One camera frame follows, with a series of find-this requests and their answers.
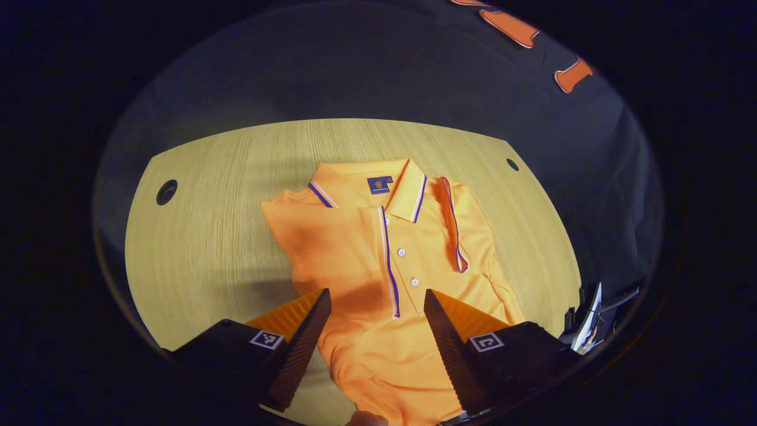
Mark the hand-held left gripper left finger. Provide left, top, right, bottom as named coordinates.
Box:
left=170, top=288, right=332, bottom=414

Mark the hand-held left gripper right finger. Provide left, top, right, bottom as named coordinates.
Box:
left=423, top=289, right=578, bottom=415

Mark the orange polo T-shirt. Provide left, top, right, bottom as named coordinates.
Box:
left=260, top=158, right=527, bottom=426

